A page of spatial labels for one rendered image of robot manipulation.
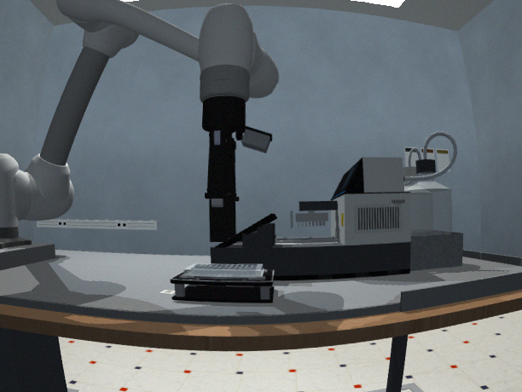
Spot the clear bottle with black cap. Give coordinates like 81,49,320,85
404,159,452,236

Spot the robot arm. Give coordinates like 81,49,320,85
0,0,279,249

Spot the dark grey raised edge strip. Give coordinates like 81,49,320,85
399,250,522,312

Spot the grey curved hose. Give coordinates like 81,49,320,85
404,132,457,181

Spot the grey bottle with blue liquid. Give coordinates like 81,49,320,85
403,167,419,190

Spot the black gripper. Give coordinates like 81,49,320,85
202,95,246,242

